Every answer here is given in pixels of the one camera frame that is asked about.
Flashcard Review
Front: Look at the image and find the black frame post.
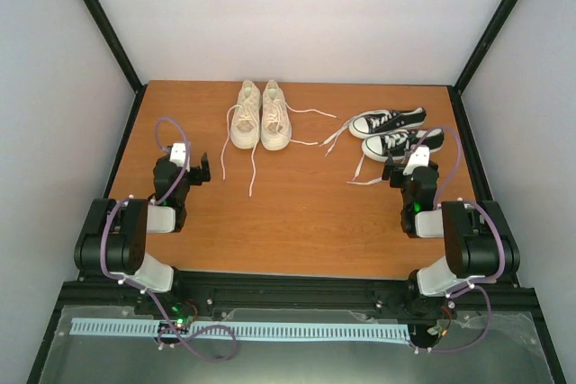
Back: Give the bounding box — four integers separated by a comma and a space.
82, 0, 144, 94
454, 0, 519, 96

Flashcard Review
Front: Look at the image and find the black canvas sneaker front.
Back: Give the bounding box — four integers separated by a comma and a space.
348, 129, 445, 185

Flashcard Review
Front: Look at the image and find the right black frame post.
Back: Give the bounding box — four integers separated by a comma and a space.
454, 0, 519, 96

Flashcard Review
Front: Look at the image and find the black canvas sneaker rear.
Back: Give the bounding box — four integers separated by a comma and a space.
321, 107, 427, 146

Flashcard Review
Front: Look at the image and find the light blue slotted cable duct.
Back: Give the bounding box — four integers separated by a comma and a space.
69, 317, 410, 344

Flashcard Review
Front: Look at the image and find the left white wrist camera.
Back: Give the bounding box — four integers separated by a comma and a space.
169, 142, 190, 172

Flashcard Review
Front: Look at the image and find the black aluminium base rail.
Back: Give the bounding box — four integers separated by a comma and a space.
55, 271, 543, 322

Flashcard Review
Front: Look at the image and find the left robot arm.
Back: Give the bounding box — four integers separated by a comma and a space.
74, 155, 211, 316

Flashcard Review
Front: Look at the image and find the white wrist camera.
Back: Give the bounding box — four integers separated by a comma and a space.
403, 146, 430, 176
169, 142, 190, 172

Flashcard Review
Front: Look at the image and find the black canvas sneaker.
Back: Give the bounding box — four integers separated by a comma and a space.
321, 107, 427, 146
348, 129, 445, 185

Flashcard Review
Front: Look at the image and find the cream lace sneaker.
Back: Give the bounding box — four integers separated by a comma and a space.
260, 80, 337, 151
220, 80, 262, 197

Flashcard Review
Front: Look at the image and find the left black frame post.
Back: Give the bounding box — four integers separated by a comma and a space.
82, 0, 144, 94

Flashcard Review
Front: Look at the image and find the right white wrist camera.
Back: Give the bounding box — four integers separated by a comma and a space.
403, 146, 430, 176

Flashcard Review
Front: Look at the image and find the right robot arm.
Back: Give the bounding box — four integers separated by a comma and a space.
382, 147, 520, 317

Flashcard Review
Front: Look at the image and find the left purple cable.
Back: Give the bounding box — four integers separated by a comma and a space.
99, 116, 240, 362

